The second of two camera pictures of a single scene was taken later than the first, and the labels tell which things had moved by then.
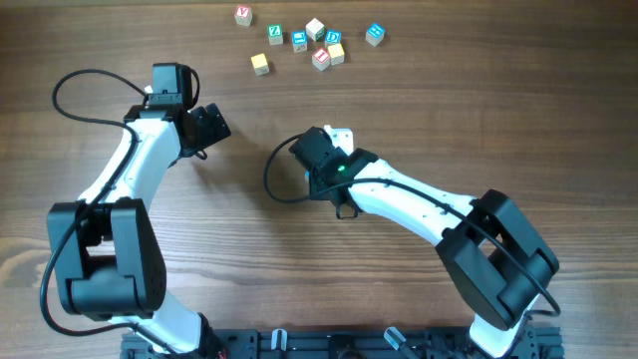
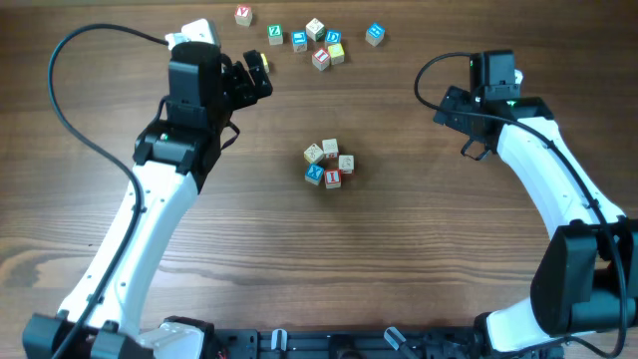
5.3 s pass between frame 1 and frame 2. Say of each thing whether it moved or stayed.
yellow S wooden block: stayed
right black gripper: moved
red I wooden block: stayed
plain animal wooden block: stayed
